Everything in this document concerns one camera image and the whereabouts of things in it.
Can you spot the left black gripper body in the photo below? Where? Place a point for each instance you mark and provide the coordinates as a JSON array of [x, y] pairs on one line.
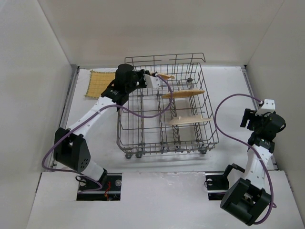
[[141, 74]]

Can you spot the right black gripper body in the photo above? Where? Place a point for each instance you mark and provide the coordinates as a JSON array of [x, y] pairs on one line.
[[246, 117]]

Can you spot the orange leaf-shaped woven plate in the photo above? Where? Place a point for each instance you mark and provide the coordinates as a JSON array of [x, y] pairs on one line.
[[165, 76]]

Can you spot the yellow square woven plate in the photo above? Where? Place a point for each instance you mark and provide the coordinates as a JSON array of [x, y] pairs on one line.
[[98, 83]]

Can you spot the orange rounded woven plate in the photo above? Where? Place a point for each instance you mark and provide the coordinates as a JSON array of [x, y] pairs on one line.
[[183, 94]]

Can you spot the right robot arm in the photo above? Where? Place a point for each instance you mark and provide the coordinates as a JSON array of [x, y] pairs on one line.
[[247, 198]]

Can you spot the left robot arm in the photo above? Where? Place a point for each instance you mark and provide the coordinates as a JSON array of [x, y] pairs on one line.
[[71, 144]]

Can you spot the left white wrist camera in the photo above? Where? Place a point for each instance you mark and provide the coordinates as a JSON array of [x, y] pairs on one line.
[[152, 81]]

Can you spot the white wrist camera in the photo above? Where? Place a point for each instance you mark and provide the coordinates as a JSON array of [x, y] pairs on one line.
[[152, 81], [267, 107]]

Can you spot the right aluminium rail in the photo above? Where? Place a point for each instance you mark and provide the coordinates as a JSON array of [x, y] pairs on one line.
[[272, 165]]

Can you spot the aluminium rail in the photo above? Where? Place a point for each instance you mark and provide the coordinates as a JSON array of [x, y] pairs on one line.
[[272, 165], [69, 96]]

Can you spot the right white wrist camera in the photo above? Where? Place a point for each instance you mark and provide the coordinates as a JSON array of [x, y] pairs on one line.
[[267, 107]]

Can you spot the grey wire dish rack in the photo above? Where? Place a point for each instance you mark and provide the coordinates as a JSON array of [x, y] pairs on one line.
[[142, 126]]

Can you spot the left aluminium rail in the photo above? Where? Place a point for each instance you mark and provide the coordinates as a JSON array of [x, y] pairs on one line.
[[69, 96]]

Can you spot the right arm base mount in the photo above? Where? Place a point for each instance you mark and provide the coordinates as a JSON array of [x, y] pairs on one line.
[[217, 185]]

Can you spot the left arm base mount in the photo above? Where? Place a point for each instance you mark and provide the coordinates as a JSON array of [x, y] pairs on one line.
[[90, 191]]

